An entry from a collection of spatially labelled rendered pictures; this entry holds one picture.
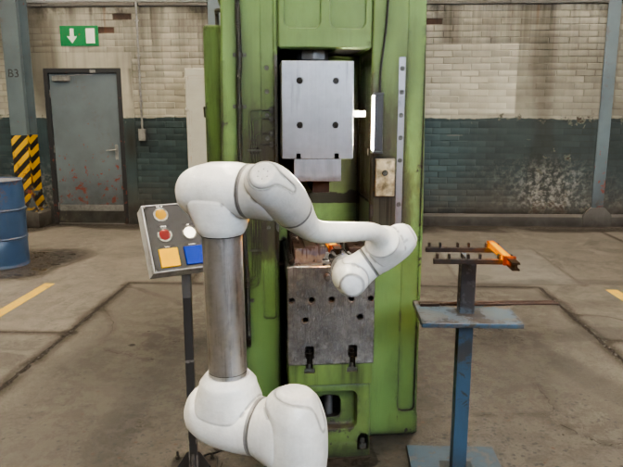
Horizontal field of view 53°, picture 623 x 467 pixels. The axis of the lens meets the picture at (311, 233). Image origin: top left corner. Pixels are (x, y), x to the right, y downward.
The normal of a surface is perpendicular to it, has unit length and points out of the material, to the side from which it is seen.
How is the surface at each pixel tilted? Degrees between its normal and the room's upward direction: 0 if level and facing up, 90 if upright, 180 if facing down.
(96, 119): 90
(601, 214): 90
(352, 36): 90
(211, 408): 88
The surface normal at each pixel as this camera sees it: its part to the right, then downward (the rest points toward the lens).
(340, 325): 0.09, 0.19
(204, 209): -0.43, 0.29
